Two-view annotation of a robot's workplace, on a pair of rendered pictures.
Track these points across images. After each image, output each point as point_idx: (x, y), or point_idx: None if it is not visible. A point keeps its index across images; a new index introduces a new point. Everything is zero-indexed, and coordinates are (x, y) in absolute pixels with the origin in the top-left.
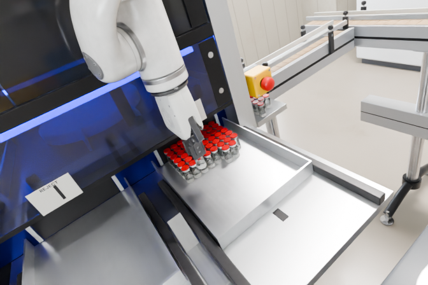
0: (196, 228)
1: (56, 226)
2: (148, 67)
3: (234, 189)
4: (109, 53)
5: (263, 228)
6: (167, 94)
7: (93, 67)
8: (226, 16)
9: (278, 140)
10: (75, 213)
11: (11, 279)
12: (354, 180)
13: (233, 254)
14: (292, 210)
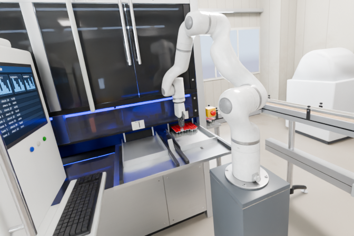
0: (175, 145)
1: (130, 138)
2: (175, 95)
3: (190, 140)
4: (168, 89)
5: (195, 149)
6: (177, 103)
7: (163, 91)
8: (202, 87)
9: (211, 132)
10: (137, 137)
11: (115, 148)
12: (227, 143)
13: (183, 153)
14: (205, 147)
